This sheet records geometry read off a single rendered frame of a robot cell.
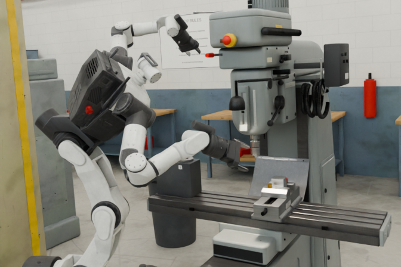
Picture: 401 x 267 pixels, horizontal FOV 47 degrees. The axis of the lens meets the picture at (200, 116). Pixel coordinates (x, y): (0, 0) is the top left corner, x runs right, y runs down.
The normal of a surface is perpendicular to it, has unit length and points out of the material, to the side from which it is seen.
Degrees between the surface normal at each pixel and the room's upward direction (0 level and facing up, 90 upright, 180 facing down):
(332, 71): 90
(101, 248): 115
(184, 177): 90
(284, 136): 90
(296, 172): 63
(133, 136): 43
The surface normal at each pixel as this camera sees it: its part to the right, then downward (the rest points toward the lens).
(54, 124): -0.18, 0.14
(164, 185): -0.46, 0.14
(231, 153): 0.55, -0.34
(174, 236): 0.04, 0.19
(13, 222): 0.86, 0.02
